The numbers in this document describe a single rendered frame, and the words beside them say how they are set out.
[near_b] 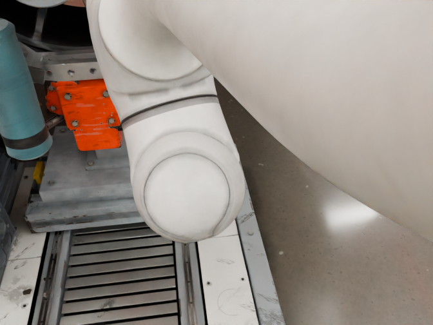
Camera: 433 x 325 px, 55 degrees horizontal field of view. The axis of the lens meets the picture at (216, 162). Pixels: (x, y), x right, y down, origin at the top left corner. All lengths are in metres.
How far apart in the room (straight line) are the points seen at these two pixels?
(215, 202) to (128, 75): 0.13
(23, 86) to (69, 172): 0.47
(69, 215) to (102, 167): 0.16
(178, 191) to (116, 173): 0.88
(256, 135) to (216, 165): 1.35
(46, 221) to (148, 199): 0.93
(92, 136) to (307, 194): 0.78
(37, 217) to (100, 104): 0.44
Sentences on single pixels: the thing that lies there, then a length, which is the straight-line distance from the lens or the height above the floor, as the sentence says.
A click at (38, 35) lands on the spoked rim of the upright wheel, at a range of 1.01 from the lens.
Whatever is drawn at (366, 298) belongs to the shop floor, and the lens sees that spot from 1.26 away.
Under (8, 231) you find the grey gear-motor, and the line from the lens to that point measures 1.07.
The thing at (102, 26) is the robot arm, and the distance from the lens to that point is 0.37.
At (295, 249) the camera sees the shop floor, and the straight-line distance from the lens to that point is 1.30.
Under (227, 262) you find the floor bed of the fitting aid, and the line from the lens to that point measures 1.16.
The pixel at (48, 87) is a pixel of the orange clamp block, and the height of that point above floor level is 0.57.
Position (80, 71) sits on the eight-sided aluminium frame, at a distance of 0.92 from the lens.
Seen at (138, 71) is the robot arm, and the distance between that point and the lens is 0.36.
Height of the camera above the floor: 1.03
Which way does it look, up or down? 42 degrees down
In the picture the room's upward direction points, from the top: straight up
